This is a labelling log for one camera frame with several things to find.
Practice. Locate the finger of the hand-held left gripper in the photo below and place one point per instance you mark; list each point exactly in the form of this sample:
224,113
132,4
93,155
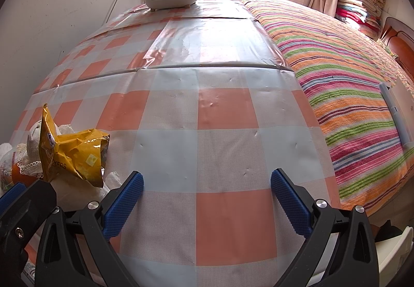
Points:
32,206
11,194

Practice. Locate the white blue flat box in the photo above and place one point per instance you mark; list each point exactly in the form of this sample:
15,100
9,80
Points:
396,112

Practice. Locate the dark cloth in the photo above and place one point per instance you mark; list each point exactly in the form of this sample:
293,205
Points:
388,230

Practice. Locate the patterned pillow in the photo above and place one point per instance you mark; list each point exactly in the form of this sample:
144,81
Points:
386,47

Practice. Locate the checkered plastic tablecloth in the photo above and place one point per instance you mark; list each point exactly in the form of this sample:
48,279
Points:
210,96

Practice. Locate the striped bed blanket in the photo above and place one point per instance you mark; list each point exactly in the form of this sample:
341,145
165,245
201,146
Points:
339,80

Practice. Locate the white plastic trash bin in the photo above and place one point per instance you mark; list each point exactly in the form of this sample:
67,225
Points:
396,261

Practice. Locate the yellow snack bag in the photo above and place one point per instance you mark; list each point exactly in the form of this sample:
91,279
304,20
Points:
74,151

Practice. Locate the clear plastic bag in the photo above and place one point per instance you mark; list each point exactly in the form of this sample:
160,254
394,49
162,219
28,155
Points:
6,164

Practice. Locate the orange fruit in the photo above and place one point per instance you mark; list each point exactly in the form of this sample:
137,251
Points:
22,175

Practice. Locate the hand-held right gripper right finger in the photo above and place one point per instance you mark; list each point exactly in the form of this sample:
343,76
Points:
291,203

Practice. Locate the stack of folded quilts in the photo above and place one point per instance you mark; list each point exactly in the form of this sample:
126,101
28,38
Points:
360,2

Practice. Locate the wooden bed headboard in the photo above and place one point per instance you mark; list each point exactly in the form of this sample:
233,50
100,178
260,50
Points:
399,44

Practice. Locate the white lace plush toy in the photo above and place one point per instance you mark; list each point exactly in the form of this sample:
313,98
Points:
35,144

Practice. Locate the crumpled white plastic wrapper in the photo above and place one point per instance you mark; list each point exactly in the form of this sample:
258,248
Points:
113,181

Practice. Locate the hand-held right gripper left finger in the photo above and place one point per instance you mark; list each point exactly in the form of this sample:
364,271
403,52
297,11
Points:
124,203

